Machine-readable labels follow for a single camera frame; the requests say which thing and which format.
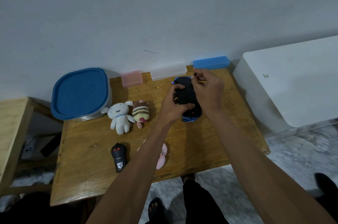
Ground black and blue toy car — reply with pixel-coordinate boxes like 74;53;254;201
172;76;203;123

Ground white power strip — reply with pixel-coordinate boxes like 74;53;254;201
21;137;40;160

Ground person's left hand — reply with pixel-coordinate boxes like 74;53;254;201
158;84;196;127

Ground pink plastic box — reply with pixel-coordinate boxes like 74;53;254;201
121;70;144;89

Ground striped brown plush toy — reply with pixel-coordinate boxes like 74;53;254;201
132;100;151;129

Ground white cabinet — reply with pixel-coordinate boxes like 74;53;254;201
233;36;338;138

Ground white plush toy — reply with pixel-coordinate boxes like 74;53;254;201
100;101;136;135

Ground clear white plastic box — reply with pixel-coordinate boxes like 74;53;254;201
150;63;187;81

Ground person's foot in black sandal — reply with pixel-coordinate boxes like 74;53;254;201
147;197;166;224

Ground wooden side table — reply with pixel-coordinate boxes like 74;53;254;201
0;97;64;197

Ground person's left forearm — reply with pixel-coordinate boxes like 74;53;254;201
86;120;173;224

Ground blue plastic box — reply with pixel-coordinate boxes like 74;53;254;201
192;56;230;70

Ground black remote control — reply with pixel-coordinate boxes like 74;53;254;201
111;143;128;173

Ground person's black trousers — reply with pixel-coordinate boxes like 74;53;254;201
182;178;230;224

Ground pink plush toy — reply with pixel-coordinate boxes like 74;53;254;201
137;139;168;170

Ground container with blue lid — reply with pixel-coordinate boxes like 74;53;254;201
50;67;113;122

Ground person's right hand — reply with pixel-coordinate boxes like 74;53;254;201
191;68;225;119

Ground person's right forearm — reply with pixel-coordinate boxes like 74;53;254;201
207;112;337;224

